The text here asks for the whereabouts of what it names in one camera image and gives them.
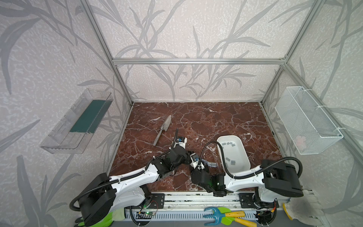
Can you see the teal toy garden rake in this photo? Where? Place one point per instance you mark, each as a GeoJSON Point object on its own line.
{"type": "Point", "coordinates": [216, 216]}

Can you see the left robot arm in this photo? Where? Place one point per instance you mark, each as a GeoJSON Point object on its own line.
{"type": "Point", "coordinates": [106, 194]}

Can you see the clear acrylic wall shelf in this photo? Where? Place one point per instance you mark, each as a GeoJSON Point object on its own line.
{"type": "Point", "coordinates": [74, 131]}

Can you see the blue staple box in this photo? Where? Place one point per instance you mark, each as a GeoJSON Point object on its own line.
{"type": "Point", "coordinates": [211, 164]}

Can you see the green toy garden shovel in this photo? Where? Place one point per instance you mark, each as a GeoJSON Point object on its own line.
{"type": "Point", "coordinates": [238, 219]}

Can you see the green work glove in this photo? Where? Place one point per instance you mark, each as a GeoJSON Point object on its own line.
{"type": "Point", "coordinates": [117, 215]}

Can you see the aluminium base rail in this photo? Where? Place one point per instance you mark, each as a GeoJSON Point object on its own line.
{"type": "Point", "coordinates": [189, 206]}

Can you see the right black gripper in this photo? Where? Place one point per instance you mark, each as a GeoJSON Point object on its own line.
{"type": "Point", "coordinates": [195, 171]}

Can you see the white wire mesh basket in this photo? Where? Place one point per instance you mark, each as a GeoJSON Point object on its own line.
{"type": "Point", "coordinates": [307, 124]}

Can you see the white plastic tray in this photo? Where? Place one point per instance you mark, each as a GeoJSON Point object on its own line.
{"type": "Point", "coordinates": [236, 158]}

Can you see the metal garden trowel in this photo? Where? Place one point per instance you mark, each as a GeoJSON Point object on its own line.
{"type": "Point", "coordinates": [164, 127]}

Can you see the white work glove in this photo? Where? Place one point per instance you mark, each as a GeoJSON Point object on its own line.
{"type": "Point", "coordinates": [305, 209]}

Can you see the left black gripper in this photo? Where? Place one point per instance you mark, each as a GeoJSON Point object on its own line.
{"type": "Point", "coordinates": [176, 147]}

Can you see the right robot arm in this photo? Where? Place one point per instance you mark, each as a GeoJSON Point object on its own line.
{"type": "Point", "coordinates": [272, 180]}

